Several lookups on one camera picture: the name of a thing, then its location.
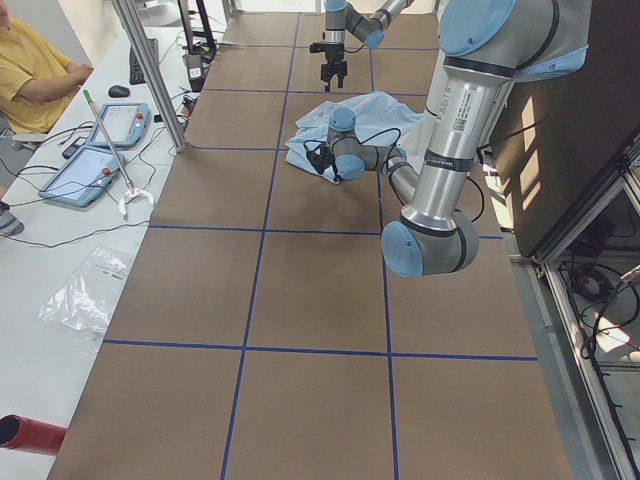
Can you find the light blue button shirt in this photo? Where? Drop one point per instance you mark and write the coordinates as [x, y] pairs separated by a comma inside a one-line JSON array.
[[375, 114]]

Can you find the metal reacher grabber tool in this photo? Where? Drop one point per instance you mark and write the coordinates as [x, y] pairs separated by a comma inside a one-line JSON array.
[[132, 192]]

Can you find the upper blue teach pendant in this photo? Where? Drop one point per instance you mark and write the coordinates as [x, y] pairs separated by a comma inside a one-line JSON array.
[[126, 123]]

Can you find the blue teach pendant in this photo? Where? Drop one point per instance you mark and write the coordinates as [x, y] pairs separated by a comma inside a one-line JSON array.
[[83, 177], [126, 123]]

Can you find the black computer mouse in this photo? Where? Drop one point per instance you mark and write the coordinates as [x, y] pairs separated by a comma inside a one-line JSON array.
[[118, 91]]

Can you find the lower blue teach pendant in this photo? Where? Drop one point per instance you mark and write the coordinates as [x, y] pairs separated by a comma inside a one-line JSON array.
[[83, 177]]

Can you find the clear plastic bag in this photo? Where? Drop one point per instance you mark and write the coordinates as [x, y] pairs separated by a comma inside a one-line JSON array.
[[80, 311]]

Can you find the person in yellow shirt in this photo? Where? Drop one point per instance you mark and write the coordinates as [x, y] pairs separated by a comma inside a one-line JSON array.
[[38, 82]]

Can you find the red cylinder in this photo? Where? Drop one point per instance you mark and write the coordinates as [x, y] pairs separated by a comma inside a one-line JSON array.
[[31, 436]]

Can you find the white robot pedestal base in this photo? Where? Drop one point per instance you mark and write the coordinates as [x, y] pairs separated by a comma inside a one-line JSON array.
[[415, 143]]

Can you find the aluminium frame post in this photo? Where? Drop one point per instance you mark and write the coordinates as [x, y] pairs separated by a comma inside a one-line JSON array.
[[129, 19]]

